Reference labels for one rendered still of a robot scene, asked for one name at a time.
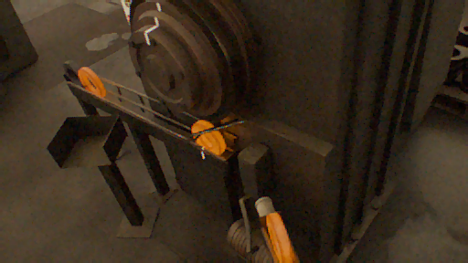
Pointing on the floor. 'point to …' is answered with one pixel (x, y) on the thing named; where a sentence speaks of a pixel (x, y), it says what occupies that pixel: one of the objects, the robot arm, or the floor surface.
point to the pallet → (456, 78)
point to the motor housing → (237, 236)
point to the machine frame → (319, 116)
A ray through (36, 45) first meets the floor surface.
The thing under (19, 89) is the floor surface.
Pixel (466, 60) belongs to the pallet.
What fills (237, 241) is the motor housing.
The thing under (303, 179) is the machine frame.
